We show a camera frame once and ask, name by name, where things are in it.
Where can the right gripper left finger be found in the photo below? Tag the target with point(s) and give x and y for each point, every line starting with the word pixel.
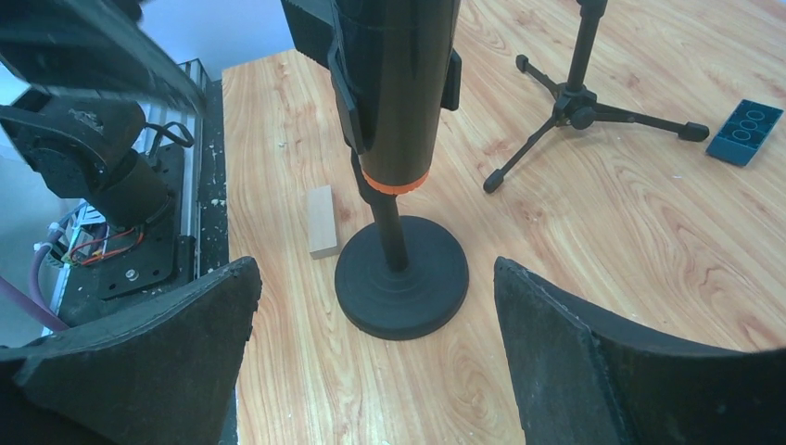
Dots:
pixel 160 372

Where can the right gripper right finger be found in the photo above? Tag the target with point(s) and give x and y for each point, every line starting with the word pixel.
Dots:
pixel 584 375

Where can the black round-base mic stand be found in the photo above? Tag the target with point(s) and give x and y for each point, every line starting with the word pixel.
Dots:
pixel 400 277

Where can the black microphone orange end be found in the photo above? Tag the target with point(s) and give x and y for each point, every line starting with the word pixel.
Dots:
pixel 393 69

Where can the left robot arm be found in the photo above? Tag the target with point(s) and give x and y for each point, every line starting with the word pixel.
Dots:
pixel 89 68

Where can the black tripod clip mic stand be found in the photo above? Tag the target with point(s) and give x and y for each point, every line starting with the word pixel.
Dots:
pixel 577 106

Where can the small wooden block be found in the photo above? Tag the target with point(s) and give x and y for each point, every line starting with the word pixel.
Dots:
pixel 322 228

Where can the blue toy brick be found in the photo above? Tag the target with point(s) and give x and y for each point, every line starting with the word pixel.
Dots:
pixel 743 133

